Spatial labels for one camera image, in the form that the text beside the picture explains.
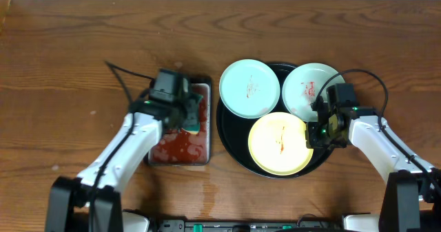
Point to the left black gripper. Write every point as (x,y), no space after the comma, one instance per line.
(188,110)

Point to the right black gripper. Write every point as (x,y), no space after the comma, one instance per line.
(313,140)

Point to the green yellow sponge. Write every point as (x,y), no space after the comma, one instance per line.
(191,123)

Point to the pale green plate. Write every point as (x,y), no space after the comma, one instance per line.
(301,88)
(249,88)

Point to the yellow plate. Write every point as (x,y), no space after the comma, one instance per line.
(277,144)

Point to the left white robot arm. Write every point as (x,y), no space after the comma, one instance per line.
(92,200)

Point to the rectangular tray with red water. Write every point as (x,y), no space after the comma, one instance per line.
(180,147)

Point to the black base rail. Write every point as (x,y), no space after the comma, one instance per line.
(179,225)

